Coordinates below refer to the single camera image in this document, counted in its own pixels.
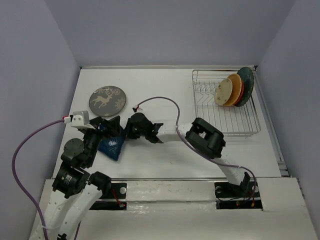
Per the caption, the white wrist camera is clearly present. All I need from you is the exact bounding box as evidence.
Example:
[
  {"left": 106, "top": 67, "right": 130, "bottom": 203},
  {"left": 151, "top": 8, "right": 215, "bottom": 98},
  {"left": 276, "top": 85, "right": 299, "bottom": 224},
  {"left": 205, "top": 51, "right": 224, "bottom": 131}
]
[
  {"left": 132, "top": 106, "right": 144, "bottom": 113},
  {"left": 70, "top": 110, "right": 91, "bottom": 129}
]

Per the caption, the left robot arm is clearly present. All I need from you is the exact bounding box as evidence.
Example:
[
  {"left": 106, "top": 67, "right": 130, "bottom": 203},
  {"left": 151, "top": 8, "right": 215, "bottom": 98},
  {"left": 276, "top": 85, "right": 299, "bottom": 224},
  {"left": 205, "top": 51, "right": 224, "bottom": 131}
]
[{"left": 30, "top": 111, "right": 121, "bottom": 240}]

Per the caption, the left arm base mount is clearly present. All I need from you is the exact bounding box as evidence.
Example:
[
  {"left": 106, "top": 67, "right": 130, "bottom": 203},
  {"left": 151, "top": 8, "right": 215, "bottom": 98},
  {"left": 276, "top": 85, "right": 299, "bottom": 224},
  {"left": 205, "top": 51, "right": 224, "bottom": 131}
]
[{"left": 90, "top": 182, "right": 127, "bottom": 211}]

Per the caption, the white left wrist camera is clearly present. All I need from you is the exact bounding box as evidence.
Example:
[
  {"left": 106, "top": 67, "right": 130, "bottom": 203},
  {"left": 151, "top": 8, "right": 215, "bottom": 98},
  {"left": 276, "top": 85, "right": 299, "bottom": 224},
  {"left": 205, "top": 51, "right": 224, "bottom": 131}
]
[{"left": 70, "top": 110, "right": 91, "bottom": 129}]

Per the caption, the orange plastic plate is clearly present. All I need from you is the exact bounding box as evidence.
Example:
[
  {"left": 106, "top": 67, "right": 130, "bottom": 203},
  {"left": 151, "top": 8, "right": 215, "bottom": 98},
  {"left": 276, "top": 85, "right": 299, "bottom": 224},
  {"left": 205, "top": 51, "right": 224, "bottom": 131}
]
[{"left": 234, "top": 81, "right": 245, "bottom": 105}]

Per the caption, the dark blue patterned plate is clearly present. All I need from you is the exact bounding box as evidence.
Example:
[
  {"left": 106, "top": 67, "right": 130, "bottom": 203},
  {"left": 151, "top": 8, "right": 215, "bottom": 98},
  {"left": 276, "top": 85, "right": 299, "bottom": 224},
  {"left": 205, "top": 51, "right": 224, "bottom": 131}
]
[{"left": 98, "top": 126, "right": 125, "bottom": 162}]

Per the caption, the cream patterned small plate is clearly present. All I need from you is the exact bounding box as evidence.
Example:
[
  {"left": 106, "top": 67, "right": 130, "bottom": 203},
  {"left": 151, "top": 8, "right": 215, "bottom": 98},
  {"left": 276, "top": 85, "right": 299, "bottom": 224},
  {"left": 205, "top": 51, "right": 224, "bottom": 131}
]
[{"left": 214, "top": 78, "right": 233, "bottom": 106}]

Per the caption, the woven bamboo round plate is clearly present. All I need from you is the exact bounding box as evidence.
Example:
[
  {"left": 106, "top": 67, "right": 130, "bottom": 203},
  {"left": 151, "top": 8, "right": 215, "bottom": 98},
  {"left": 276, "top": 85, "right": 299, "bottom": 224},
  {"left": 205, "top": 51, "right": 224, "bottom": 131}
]
[{"left": 224, "top": 73, "right": 242, "bottom": 107}]

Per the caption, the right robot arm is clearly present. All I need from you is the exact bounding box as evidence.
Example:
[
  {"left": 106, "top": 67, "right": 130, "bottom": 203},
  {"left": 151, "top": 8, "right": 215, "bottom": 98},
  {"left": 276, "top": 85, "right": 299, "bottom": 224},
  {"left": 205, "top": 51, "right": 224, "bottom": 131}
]
[{"left": 124, "top": 112, "right": 250, "bottom": 196}]

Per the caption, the grey reindeer pattern plate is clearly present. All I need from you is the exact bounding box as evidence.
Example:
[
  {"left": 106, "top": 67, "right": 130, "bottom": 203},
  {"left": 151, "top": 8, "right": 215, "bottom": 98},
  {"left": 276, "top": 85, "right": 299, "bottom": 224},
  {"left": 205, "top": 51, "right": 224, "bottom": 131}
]
[{"left": 88, "top": 86, "right": 127, "bottom": 118}]

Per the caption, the metal wire dish rack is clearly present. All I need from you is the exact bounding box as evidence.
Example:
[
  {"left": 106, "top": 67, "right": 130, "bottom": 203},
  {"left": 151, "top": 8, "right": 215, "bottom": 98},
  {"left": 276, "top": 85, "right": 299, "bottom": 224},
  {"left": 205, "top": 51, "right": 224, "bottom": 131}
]
[{"left": 192, "top": 69, "right": 261, "bottom": 138}]

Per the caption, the teal glazed ceramic plate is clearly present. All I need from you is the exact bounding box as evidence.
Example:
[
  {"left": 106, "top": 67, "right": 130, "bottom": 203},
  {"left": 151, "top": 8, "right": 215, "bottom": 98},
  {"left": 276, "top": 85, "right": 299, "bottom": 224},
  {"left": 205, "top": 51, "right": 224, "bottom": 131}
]
[{"left": 235, "top": 66, "right": 255, "bottom": 107}]

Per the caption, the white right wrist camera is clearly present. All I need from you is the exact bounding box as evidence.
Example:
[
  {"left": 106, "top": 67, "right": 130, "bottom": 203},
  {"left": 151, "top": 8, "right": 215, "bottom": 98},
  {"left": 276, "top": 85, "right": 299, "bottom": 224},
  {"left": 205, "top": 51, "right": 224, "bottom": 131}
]
[{"left": 132, "top": 106, "right": 144, "bottom": 113}]

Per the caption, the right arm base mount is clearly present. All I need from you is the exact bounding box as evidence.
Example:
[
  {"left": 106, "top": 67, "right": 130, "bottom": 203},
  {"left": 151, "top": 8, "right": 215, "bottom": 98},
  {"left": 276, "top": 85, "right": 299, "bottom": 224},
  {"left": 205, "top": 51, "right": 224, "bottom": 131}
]
[{"left": 214, "top": 181, "right": 263, "bottom": 210}]

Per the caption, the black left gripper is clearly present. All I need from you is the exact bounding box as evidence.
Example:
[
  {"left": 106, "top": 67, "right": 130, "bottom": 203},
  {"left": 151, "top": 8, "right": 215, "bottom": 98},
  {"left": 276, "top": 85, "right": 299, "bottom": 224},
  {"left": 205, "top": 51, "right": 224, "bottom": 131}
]
[{"left": 83, "top": 114, "right": 121, "bottom": 166}]

